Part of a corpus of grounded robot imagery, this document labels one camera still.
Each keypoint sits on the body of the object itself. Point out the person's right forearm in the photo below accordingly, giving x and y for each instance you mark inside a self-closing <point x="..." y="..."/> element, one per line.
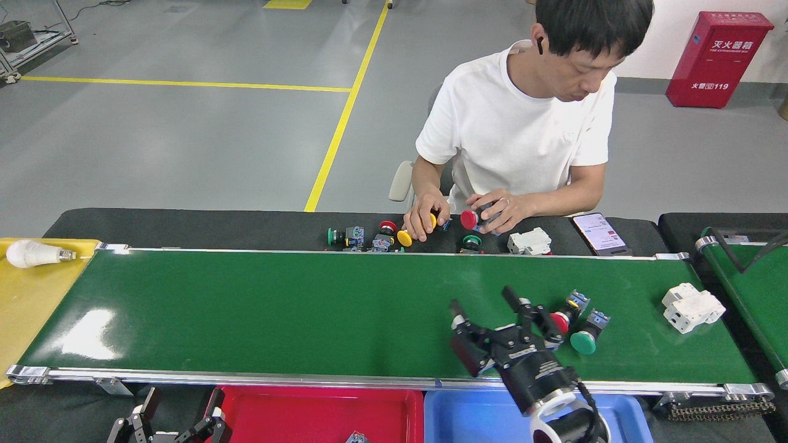
<point x="425" y="178"/>

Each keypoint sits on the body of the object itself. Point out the grey metal box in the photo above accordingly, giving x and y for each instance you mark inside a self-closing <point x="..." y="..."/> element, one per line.
<point x="17" y="35"/>

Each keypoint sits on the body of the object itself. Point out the red fire extinguisher box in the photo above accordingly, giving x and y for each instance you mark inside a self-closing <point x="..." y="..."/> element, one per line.
<point x="714" y="67"/>

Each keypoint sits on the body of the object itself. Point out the person's left hand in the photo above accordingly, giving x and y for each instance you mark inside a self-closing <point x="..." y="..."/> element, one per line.
<point x="508" y="209"/>

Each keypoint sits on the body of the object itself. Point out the person's left forearm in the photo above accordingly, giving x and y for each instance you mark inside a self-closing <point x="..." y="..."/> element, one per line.
<point x="560" y="200"/>

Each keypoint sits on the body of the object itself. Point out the large yellow mushroom button switch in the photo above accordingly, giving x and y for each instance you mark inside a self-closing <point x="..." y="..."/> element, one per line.
<point x="404" y="238"/>

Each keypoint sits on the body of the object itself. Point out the blue plastic tray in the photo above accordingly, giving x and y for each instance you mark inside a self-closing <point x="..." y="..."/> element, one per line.
<point x="468" y="418"/>

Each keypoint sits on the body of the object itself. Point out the red push button switch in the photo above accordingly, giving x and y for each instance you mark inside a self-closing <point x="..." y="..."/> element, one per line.
<point x="388" y="226"/>
<point x="560" y="321"/>

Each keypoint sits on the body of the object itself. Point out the person's right hand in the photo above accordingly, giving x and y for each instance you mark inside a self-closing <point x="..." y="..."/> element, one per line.
<point x="422" y="212"/>

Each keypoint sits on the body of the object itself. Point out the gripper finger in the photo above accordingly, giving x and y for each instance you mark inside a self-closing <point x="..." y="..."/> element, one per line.
<point x="138" y="424"/>
<point x="214" y="424"/>

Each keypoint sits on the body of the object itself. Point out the smartphone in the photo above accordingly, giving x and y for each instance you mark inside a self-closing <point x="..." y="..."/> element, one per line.
<point x="600" y="234"/>

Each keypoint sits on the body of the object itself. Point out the white light bulb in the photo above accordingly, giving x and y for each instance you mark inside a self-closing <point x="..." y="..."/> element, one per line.
<point x="28" y="253"/>

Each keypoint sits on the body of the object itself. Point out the red plastic tray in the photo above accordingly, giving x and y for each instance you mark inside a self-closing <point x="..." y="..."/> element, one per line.
<point x="308" y="412"/>

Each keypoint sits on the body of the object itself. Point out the grey office chair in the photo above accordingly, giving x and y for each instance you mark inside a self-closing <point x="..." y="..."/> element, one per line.
<point x="400" y="181"/>

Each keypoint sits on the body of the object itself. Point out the yellow plastic tray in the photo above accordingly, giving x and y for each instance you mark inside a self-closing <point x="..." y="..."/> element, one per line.
<point x="31" y="307"/>

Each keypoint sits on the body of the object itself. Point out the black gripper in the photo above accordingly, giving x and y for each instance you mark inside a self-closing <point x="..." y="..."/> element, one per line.
<point x="535" y="375"/>

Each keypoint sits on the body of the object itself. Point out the white circuit breaker red lever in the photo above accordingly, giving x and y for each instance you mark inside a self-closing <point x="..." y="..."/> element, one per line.
<point x="529" y="241"/>

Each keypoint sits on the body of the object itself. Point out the yellow push button switch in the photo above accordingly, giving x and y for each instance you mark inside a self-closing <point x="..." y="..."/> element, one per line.
<point x="433" y="220"/>

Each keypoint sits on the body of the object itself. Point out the green push button switch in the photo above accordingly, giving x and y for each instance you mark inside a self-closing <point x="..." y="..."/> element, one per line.
<point x="354" y="237"/>
<point x="472" y="241"/>
<point x="582" y="342"/>

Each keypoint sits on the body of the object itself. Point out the large red mushroom button switch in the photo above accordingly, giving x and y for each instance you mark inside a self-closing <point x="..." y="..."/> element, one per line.
<point x="469" y="219"/>

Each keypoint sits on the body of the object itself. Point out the blue block switch part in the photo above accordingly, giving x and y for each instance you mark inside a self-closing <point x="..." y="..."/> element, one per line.
<point x="357" y="438"/>

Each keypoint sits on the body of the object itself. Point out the person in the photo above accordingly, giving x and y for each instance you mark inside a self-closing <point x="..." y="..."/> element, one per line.
<point x="511" y="123"/>

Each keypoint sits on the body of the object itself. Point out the grey metal rack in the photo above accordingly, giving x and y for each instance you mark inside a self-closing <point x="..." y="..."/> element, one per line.
<point x="43" y="42"/>

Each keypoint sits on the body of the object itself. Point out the green conveyor belt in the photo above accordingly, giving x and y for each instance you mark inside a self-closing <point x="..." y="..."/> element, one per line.
<point x="757" y="289"/>
<point x="277" y="307"/>

